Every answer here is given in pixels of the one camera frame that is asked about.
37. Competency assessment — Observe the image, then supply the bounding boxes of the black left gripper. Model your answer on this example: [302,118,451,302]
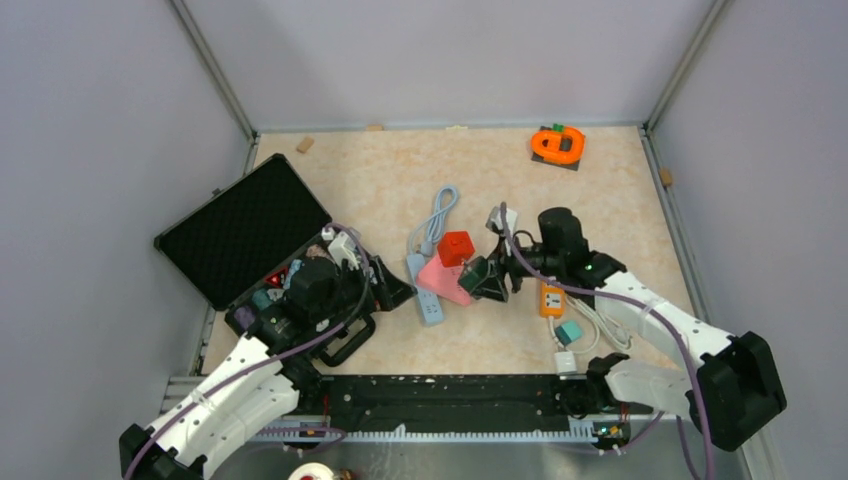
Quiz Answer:
[312,255,417,323]

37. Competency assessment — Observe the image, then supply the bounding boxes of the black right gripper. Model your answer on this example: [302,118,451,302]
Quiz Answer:
[470,232,563,302]

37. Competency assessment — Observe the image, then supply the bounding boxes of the dark green cube adapter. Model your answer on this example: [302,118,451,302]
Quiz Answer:
[457,256,490,298]

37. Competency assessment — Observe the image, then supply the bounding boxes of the pink triangular power strip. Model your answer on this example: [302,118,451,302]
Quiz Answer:
[415,254,472,307]

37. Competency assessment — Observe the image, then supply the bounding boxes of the red cube socket adapter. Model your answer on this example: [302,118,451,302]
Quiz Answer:
[437,230,476,268]

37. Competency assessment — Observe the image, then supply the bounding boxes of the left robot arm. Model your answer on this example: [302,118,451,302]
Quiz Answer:
[119,256,416,479]

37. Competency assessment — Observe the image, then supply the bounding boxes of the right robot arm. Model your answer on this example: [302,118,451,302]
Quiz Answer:
[459,205,788,452]

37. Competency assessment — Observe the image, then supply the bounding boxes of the white plug adapter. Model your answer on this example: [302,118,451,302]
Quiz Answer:
[554,350,579,376]

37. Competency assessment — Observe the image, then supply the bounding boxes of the light blue power strip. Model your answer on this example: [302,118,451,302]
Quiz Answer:
[406,253,444,327]

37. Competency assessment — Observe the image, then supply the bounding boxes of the orange power strip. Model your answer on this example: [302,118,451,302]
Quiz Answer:
[538,282,567,319]

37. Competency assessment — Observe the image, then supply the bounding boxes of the teal cube adapter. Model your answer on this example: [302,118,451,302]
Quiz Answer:
[553,320,583,347]

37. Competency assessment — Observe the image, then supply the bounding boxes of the black poker chip case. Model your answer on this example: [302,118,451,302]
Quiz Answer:
[153,152,382,369]

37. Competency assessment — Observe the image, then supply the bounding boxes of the small wooden block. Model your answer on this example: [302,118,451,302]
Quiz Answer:
[296,136,315,154]

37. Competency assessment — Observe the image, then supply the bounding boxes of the wooden block at right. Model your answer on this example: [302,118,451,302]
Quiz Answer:
[658,167,674,188]

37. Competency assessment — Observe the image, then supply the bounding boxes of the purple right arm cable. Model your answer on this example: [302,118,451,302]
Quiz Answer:
[498,201,717,480]

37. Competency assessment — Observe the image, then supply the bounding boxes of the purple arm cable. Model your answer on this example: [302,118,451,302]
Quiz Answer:
[122,223,372,480]
[498,201,717,480]

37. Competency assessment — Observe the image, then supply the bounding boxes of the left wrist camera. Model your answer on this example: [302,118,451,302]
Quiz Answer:
[321,227,361,270]

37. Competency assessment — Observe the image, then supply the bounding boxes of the light blue coiled cable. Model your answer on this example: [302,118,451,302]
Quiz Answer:
[407,184,460,258]

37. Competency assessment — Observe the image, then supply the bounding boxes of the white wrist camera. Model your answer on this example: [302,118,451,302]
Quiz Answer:
[485,206,518,237]

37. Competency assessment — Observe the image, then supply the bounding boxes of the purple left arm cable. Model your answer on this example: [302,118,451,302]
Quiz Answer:
[122,223,372,480]

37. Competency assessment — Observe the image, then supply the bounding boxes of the white coiled cable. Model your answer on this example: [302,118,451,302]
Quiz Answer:
[547,294,634,356]

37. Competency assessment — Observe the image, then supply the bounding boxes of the orange ring toy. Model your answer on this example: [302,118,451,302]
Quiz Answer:
[529,127,587,166]

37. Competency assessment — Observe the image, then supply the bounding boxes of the dark square base plate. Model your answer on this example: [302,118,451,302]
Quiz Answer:
[531,124,587,173]

